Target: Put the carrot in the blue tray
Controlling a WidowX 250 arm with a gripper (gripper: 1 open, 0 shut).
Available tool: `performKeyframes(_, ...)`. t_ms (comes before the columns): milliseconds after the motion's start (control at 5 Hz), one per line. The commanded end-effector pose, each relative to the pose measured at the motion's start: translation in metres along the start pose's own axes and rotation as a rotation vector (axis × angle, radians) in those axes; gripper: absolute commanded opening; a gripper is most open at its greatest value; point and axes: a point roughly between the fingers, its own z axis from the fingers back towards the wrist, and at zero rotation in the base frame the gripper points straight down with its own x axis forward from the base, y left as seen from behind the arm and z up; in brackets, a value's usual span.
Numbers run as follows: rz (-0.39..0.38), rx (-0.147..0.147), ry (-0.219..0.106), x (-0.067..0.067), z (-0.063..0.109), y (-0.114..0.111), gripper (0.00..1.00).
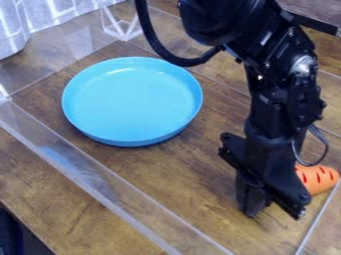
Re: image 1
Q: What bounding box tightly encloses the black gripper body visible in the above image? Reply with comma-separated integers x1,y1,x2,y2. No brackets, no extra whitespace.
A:
217,121,311,220

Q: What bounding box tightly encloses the orange toy carrot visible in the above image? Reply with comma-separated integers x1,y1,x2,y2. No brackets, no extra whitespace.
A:
295,164,339,195

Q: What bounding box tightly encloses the clear acrylic enclosure wall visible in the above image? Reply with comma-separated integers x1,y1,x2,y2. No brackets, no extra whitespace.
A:
0,83,341,255

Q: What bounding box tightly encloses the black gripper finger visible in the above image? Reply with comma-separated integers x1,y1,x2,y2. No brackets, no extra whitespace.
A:
233,171,271,218

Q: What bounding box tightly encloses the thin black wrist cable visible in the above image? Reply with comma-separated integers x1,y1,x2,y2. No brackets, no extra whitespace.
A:
288,124,330,167

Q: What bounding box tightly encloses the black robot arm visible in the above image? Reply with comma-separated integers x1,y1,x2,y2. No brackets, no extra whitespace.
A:
177,0,324,219

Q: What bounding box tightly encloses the black braided cable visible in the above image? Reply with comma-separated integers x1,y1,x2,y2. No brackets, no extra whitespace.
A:
133,0,224,68

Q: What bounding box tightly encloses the blue round tray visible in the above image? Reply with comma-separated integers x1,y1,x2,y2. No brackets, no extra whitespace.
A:
61,57,201,147

